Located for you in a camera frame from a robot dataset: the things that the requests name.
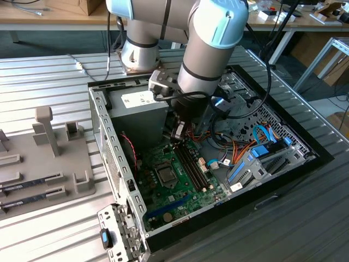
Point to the aluminium profile frame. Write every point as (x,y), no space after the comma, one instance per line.
(314,63)

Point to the black metal PC case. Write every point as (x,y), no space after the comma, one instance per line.
(191,226)

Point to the black case fan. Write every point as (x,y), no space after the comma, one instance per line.
(127,155)

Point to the silver CPU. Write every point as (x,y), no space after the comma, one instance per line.
(166,175)

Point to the RAM slot with black clips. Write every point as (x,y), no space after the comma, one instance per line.
(193,163)
(186,166)

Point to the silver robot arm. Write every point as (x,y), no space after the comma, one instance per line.
(207,54)

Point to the round coin battery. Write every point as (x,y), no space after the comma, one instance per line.
(167,217)

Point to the black tripod stand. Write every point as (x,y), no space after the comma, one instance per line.
(283,26)

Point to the metal card retainer bracket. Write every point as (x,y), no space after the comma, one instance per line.
(122,229)

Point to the grey parts rack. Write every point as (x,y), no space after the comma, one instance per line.
(32,163)

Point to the green motherboard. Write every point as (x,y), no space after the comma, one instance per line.
(182,191)

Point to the small white box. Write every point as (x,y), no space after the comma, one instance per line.
(275,16)

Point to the square black chipset chip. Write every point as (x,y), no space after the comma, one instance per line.
(171,197)

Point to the open cardboard box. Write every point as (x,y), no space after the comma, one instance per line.
(323,11)

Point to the CPU socket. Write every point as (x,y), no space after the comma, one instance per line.
(166,186)

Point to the blue expansion slot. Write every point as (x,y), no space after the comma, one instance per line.
(167,207)

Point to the brown cardboard box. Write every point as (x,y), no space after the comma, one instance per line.
(339,122)
(81,5)

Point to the dark RAM stick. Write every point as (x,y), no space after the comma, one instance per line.
(24,201)
(24,186)

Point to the black latch with blue tab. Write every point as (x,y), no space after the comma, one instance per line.
(105,238)

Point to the grey power supply unit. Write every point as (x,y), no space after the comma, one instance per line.
(136,122)

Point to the wooden desk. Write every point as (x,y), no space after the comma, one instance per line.
(41,20)
(300,24)

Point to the white board connector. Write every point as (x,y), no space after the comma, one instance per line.
(203,164)

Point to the grey metal disk bay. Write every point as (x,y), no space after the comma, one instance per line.
(253,169)

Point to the RAM slot with white clips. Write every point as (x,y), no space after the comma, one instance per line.
(197,163)
(190,165)

